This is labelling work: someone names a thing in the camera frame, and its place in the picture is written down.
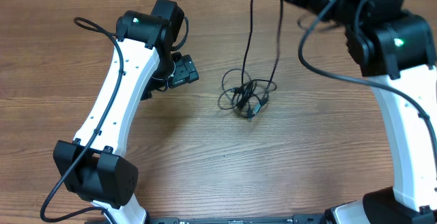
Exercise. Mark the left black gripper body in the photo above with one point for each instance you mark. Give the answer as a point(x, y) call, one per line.
point(184, 71)

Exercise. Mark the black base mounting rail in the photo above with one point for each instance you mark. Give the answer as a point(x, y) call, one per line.
point(294, 219)

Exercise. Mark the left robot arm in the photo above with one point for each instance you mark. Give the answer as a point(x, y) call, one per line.
point(146, 58)

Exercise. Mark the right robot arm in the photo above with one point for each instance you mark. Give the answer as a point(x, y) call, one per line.
point(395, 51)

